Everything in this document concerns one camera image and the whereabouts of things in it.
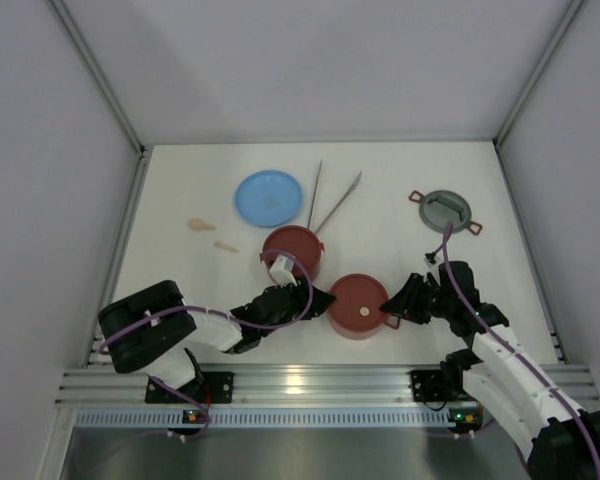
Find red lid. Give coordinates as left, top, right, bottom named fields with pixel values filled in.
left=263, top=225, right=324, bottom=270
left=328, top=274, right=389, bottom=316

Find long metal tongs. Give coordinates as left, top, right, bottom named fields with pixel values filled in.
left=305, top=160, right=363, bottom=235

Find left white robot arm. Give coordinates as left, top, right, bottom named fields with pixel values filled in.
left=97, top=249, right=336, bottom=390

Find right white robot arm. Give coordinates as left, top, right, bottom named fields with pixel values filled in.
left=381, top=261, right=600, bottom=479

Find blue plate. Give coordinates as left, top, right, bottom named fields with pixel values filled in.
left=234, top=170, right=304, bottom=228

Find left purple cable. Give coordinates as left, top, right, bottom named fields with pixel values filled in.
left=99, top=248, right=315, bottom=441

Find purple cable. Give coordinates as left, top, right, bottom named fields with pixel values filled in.
left=99, top=248, right=315, bottom=441
left=439, top=222, right=600, bottom=480

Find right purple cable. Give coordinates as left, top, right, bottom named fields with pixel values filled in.
left=439, top=222, right=600, bottom=480

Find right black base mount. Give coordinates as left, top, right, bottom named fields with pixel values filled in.
left=409, top=369, right=449, bottom=403

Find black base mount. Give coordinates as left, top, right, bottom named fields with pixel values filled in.
left=409, top=369, right=449, bottom=403
left=144, top=371, right=234, bottom=405

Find grey lid with handle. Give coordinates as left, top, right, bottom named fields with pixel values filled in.
left=408, top=190, right=483, bottom=236

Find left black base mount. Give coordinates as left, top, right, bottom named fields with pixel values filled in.
left=144, top=371, right=234, bottom=405

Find aluminium front rail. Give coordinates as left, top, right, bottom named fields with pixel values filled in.
left=54, top=363, right=599, bottom=409

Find perforated cable duct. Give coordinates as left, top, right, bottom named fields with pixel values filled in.
left=74, top=407, right=486, bottom=430

